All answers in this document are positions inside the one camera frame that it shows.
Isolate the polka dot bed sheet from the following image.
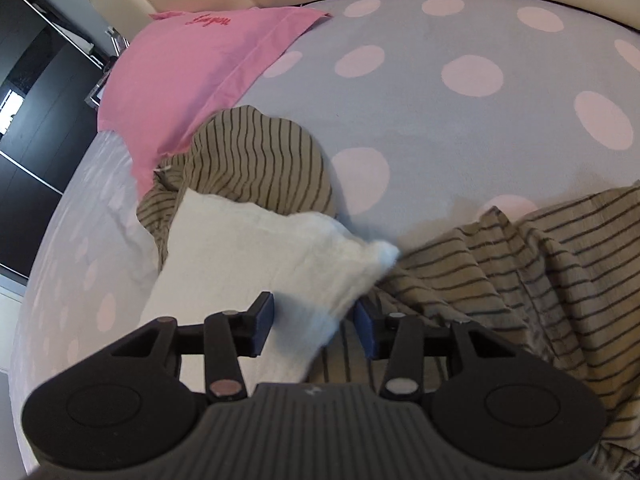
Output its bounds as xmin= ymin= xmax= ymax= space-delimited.
xmin=10 ymin=0 xmax=639 ymax=479

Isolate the pink pillow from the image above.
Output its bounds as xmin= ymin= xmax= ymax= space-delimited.
xmin=98 ymin=6 xmax=329 ymax=195

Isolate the cluttered bedside table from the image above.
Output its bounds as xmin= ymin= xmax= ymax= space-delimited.
xmin=85 ymin=26 xmax=129 ymax=110

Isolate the beige black striped garment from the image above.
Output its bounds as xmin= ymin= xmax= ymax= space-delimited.
xmin=137 ymin=106 xmax=639 ymax=479

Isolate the black glossy wardrobe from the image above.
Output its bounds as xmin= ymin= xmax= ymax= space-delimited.
xmin=1 ymin=0 xmax=101 ymax=278

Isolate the white crinkled cotton garment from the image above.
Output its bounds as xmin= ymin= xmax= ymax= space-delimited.
xmin=140 ymin=190 xmax=399 ymax=391

